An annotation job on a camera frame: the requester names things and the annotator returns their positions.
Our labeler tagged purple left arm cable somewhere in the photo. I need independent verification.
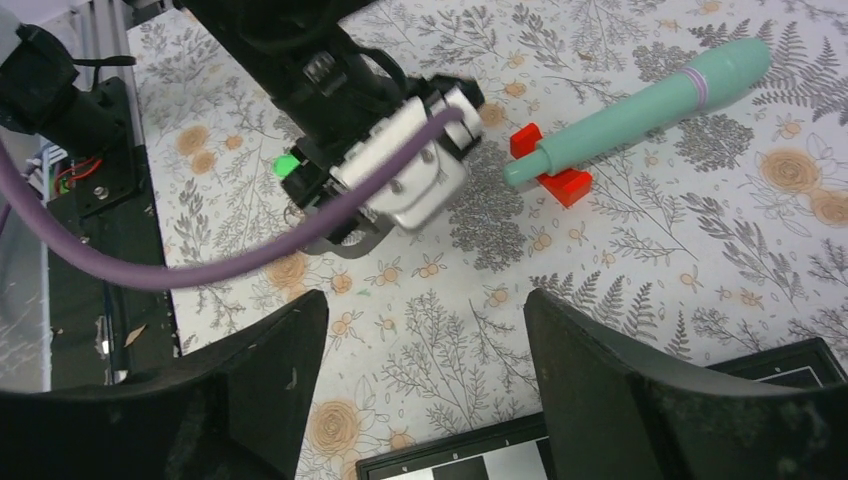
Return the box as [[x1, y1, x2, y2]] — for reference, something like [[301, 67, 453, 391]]
[[0, 107, 465, 293]]

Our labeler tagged red rolling pin stand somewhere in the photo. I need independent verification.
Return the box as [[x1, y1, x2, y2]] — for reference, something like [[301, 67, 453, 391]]
[[503, 123, 593, 208]]

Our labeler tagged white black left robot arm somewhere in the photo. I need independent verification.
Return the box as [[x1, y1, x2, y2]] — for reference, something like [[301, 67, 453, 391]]
[[1, 1, 484, 258]]

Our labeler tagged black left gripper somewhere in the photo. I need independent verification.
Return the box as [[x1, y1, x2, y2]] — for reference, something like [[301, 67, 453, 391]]
[[281, 76, 484, 232]]

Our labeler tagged teal rolling pin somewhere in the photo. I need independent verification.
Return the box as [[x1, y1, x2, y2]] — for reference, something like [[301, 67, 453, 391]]
[[502, 37, 772, 189]]

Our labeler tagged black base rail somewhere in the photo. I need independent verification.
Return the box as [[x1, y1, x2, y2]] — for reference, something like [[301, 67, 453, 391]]
[[47, 77, 181, 390]]

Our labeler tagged black white checkerboard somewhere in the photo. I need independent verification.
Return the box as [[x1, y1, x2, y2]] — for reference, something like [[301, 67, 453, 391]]
[[355, 337, 848, 480]]

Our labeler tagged silver carabiner keyring with chain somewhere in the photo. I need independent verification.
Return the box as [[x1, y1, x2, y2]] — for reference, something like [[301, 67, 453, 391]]
[[299, 208, 395, 260]]

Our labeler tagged green key tag with key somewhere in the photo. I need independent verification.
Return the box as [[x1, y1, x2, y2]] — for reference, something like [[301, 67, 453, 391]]
[[272, 154, 300, 179]]

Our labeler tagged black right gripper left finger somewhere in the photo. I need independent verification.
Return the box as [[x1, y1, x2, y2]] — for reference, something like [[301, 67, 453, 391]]
[[1, 290, 329, 479]]

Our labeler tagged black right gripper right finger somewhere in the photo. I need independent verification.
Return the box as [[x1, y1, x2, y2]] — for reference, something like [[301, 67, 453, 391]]
[[523, 289, 847, 479]]

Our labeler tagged floral patterned table mat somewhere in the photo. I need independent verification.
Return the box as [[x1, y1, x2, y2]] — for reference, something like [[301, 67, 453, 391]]
[[125, 0, 848, 480]]

